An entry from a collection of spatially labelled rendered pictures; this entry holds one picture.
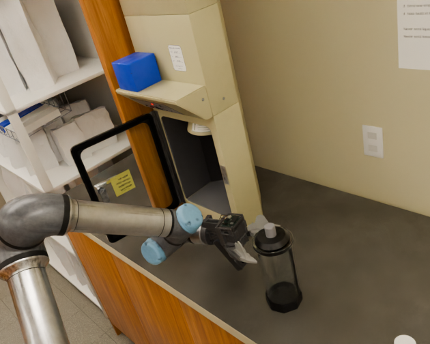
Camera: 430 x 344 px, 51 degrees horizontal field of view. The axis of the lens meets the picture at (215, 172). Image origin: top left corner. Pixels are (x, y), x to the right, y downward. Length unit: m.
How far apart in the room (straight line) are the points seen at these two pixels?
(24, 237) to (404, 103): 1.11
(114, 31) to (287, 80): 0.63
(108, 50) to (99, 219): 0.66
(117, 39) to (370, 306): 1.12
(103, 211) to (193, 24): 0.56
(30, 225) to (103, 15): 0.77
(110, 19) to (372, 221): 1.08
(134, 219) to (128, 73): 0.49
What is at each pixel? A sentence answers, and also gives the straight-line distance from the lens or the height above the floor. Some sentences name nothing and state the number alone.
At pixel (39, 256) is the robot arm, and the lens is 1.14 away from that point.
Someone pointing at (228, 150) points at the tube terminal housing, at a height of 1.28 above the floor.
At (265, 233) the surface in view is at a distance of 1.21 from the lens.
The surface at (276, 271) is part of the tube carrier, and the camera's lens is 1.23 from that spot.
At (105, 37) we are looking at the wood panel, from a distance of 1.56.
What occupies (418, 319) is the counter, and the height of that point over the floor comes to 0.94.
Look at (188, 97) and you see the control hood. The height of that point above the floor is 1.50.
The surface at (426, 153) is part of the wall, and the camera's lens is 1.54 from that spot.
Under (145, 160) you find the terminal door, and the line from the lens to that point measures 1.64.
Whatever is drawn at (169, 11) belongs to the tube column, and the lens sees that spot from 1.34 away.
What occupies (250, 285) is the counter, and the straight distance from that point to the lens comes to 1.43.
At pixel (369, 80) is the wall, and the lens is 1.52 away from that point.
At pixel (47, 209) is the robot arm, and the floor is 1.46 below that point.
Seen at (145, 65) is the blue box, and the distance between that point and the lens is 1.44.
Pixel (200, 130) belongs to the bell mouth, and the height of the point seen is 1.33.
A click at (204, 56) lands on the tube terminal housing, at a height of 1.59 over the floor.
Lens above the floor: 1.93
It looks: 29 degrees down
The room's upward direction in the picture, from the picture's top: 15 degrees counter-clockwise
